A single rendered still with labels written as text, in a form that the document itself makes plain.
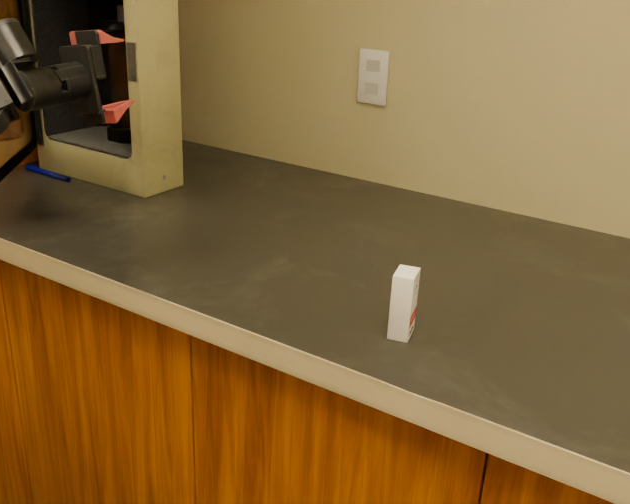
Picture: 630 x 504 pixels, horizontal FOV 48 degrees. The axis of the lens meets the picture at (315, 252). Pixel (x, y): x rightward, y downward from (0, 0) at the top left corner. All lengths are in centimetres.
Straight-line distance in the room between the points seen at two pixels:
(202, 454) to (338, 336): 34
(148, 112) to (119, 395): 53
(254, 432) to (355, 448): 17
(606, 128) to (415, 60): 40
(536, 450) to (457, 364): 16
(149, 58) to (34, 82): 35
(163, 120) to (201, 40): 45
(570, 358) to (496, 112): 65
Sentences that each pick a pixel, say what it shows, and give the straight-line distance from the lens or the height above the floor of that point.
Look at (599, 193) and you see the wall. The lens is 144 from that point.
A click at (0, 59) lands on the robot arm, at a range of 111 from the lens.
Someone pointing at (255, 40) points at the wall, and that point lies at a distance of 173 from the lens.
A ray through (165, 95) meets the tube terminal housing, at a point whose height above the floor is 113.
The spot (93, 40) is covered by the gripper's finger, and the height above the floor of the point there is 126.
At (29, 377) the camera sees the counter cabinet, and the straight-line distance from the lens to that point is 143.
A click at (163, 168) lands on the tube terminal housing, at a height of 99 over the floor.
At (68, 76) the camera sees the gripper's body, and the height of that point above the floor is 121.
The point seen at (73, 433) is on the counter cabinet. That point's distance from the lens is 139.
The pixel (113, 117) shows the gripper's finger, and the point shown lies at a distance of 116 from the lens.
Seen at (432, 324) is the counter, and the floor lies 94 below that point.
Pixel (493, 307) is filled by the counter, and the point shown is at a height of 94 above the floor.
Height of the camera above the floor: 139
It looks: 23 degrees down
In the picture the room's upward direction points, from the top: 3 degrees clockwise
